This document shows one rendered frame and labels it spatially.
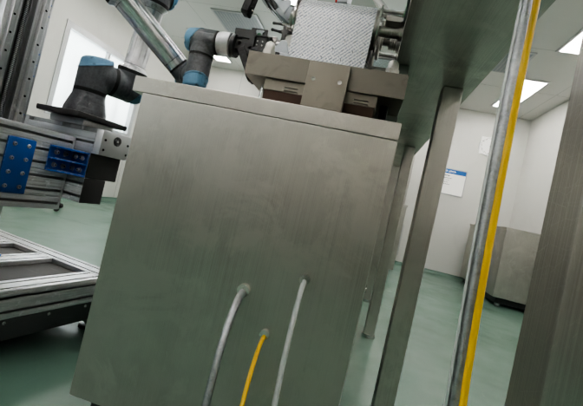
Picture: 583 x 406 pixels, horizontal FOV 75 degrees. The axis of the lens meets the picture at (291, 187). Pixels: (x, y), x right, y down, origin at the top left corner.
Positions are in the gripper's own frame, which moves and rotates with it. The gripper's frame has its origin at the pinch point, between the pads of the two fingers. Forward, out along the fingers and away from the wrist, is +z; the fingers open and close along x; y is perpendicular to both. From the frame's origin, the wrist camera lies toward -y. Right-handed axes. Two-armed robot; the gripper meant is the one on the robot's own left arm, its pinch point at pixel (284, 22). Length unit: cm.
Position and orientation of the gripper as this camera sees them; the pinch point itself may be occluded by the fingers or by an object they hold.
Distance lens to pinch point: 132.7
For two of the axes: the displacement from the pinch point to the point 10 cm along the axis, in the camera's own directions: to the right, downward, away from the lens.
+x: 1.8, 0.7, 9.8
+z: 5.9, 7.9, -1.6
